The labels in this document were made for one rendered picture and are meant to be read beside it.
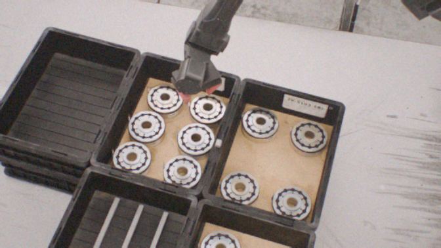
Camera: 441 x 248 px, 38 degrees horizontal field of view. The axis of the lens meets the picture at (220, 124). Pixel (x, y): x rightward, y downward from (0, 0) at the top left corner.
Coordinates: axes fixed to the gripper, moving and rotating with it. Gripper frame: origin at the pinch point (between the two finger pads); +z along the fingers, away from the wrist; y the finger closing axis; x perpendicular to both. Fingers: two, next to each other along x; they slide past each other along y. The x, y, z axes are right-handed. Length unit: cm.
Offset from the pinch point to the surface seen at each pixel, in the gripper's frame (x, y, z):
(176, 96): 15.4, 1.2, 20.4
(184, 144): 0.1, -3.9, 20.5
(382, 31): 61, 136, 110
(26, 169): 18, -45, 29
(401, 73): 1, 77, 38
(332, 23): 77, 116, 110
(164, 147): 3.3, -8.5, 23.3
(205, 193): -19.0, -7.4, 13.1
